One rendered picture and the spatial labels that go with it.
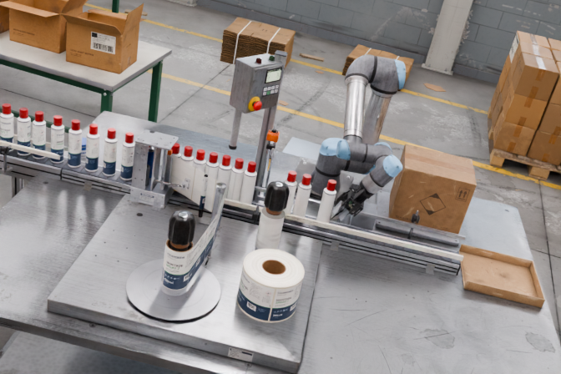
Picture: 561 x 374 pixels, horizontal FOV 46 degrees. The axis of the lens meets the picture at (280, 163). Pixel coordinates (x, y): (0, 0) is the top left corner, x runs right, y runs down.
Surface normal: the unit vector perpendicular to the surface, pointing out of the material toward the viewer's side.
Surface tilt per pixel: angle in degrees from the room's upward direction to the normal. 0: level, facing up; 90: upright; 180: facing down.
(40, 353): 6
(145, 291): 0
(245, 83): 90
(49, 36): 90
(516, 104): 89
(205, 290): 0
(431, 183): 90
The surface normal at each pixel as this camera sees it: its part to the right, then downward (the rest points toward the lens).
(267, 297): -0.07, 0.47
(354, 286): 0.18, -0.87
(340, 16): -0.28, 0.41
